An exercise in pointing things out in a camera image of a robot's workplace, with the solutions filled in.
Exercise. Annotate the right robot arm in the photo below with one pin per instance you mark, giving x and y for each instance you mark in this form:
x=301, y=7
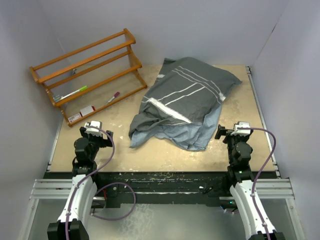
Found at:
x=256, y=223

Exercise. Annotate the grey striped pillowcase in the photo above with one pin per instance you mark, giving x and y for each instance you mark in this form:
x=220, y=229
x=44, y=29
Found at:
x=183, y=105

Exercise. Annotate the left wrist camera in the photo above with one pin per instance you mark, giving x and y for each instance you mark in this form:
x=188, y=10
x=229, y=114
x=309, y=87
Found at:
x=93, y=128

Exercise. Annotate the left aluminium frame rail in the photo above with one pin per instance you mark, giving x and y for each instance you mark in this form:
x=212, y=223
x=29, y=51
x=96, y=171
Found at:
x=51, y=189

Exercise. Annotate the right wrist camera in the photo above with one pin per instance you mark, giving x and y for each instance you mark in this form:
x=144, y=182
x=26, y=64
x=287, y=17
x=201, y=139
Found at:
x=241, y=128

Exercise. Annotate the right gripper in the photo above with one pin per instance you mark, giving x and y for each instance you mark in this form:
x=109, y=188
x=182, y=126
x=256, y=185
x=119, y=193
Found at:
x=222, y=131

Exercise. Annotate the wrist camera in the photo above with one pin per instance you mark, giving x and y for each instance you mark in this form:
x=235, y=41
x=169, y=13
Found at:
x=241, y=128
x=93, y=128

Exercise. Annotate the right aluminium frame rail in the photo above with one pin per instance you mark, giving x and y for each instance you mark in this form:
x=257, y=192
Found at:
x=274, y=189

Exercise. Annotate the flat red white box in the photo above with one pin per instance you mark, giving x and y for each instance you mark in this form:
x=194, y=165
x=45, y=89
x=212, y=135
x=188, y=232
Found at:
x=74, y=117

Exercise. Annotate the magenta marker pen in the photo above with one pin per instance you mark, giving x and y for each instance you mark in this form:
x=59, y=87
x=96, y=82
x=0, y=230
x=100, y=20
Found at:
x=113, y=97

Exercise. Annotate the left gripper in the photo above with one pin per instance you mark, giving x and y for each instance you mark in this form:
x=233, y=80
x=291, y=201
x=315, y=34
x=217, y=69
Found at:
x=104, y=143

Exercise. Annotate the green marker pen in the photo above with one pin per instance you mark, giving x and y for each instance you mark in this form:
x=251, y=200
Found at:
x=74, y=92

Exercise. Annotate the aluminium frame rail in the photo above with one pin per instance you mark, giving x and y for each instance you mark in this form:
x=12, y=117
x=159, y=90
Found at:
x=51, y=189
x=274, y=189

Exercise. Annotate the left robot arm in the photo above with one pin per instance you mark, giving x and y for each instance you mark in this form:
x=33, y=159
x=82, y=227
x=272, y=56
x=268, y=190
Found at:
x=73, y=220

